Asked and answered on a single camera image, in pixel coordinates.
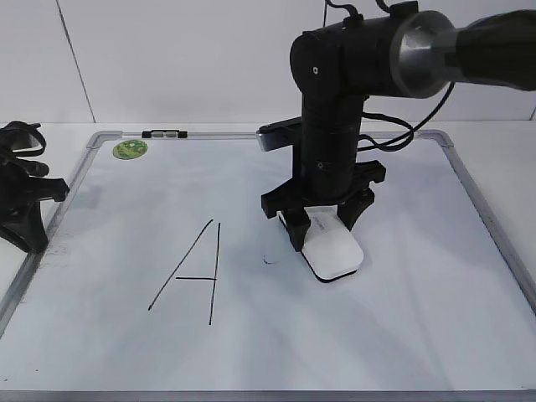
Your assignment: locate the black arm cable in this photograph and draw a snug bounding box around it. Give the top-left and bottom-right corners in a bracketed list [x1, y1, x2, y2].
[324, 0, 456, 155]

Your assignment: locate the black clip on frame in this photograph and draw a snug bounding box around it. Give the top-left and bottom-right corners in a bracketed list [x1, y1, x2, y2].
[142, 130, 188, 139]

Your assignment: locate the green round magnet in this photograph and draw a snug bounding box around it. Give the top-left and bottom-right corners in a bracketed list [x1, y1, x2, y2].
[112, 140, 148, 160]

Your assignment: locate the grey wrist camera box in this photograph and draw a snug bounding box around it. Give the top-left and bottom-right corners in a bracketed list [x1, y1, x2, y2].
[256, 117, 302, 152]

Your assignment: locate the white whiteboard eraser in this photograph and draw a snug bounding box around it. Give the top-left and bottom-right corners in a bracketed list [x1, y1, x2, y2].
[265, 207, 364, 283]

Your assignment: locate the whiteboard with grey frame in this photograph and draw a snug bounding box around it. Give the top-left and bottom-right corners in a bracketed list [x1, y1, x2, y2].
[1, 131, 535, 401]

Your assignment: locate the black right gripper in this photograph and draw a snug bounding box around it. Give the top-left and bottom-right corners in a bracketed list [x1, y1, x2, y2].
[261, 161, 386, 252]

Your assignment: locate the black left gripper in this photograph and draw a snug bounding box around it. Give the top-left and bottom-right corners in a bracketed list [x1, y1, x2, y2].
[1, 121, 70, 253]

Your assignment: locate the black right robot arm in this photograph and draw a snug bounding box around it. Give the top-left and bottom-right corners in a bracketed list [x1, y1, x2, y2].
[258, 1, 535, 250]

